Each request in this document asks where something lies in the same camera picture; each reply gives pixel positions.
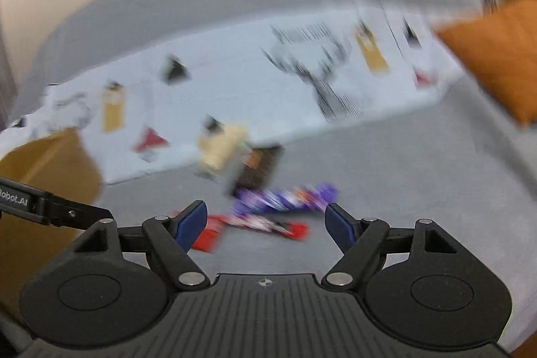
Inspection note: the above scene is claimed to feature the dark brown snack packet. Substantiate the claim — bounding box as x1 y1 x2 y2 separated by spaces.
240 146 283 192

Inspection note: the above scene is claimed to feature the orange pillow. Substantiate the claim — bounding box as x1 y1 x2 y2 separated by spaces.
434 0 537 129

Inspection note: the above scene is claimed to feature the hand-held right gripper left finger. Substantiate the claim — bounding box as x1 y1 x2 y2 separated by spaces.
73 199 211 292

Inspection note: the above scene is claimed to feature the purple snack packet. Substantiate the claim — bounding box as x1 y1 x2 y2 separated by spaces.
232 182 339 217

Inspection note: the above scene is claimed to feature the white printed blanket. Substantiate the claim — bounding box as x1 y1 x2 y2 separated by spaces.
0 0 467 186

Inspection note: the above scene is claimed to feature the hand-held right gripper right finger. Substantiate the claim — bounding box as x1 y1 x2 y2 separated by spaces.
321 202 464 292

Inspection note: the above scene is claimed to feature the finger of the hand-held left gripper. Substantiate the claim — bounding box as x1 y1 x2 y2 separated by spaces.
50 194 115 232

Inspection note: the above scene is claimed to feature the brown cardboard box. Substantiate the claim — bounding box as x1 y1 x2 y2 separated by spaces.
0 129 104 319

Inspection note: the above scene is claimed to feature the grey bed sheet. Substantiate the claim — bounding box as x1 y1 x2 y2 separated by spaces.
96 77 537 356

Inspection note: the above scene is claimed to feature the beige snack packet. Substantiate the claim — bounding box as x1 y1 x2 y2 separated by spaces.
196 122 249 179

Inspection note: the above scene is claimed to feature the red and white snack packet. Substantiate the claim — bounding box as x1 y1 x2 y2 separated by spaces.
226 213 310 242

